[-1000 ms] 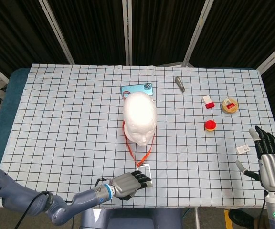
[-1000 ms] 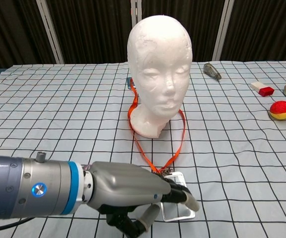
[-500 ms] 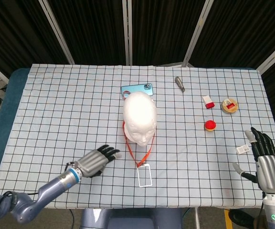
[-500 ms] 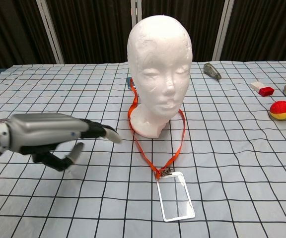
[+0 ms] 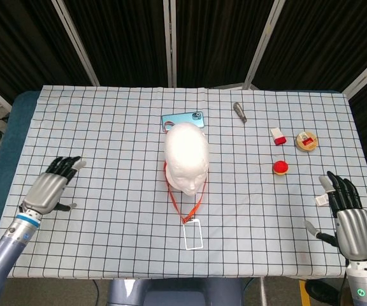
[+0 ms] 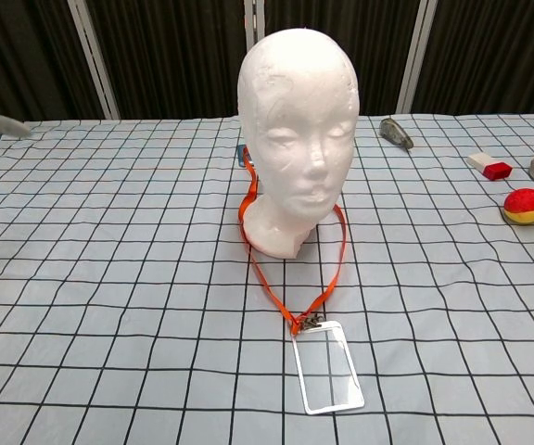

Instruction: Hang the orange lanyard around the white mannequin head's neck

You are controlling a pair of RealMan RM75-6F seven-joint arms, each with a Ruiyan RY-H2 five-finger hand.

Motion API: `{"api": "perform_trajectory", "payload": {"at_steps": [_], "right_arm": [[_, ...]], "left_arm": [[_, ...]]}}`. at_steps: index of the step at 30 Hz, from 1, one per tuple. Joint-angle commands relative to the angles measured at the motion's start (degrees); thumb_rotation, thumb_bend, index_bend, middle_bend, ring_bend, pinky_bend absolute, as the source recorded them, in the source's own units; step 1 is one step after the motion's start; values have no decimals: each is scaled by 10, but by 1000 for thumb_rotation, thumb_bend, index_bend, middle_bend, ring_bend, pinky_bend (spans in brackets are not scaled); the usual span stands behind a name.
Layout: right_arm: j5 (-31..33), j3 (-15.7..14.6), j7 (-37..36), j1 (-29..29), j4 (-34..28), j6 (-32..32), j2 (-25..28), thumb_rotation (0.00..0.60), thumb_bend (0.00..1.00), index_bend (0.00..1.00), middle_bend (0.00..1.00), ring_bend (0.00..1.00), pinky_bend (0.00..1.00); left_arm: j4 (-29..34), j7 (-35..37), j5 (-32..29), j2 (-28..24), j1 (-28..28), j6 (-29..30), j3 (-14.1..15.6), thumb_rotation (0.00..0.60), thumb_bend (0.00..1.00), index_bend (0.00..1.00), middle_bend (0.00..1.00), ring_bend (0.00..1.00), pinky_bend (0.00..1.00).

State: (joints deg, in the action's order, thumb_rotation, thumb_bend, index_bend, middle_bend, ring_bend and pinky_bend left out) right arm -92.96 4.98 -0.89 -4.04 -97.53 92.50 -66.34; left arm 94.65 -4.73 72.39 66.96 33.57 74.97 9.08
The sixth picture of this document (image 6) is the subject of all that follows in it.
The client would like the white foam mannequin head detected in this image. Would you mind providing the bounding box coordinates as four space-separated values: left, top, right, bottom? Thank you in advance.
236 26 359 260

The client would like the red and white small box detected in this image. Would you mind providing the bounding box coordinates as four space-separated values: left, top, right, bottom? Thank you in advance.
466 151 514 182

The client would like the red and yellow ball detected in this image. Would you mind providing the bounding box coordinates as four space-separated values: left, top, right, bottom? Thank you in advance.
502 186 534 226

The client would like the black folding screen white frame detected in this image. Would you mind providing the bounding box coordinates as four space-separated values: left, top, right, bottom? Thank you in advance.
0 0 534 134

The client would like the white clear badge holder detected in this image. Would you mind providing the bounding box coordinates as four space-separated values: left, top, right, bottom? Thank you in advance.
290 319 365 415

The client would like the orange lanyard strap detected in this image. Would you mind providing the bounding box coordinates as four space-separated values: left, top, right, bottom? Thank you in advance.
238 146 348 333

